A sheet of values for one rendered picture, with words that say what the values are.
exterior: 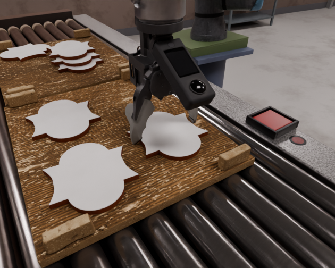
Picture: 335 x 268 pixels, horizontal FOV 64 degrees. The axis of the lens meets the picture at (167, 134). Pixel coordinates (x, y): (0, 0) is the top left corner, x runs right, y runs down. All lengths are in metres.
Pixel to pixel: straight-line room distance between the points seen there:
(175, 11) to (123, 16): 3.98
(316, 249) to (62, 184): 0.35
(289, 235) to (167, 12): 0.34
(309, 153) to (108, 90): 0.46
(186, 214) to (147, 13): 0.29
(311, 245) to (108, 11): 4.11
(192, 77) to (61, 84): 0.43
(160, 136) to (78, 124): 0.16
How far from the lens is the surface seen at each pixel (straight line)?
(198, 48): 1.06
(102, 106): 0.61
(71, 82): 0.74
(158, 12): 0.40
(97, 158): 0.45
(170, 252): 0.37
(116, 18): 4.35
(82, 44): 0.92
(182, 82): 0.38
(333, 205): 0.48
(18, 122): 0.62
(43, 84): 0.76
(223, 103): 0.66
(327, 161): 0.56
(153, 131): 0.50
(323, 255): 0.41
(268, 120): 0.60
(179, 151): 0.45
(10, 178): 0.51
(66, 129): 0.54
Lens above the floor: 1.24
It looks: 36 degrees down
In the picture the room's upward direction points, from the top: straight up
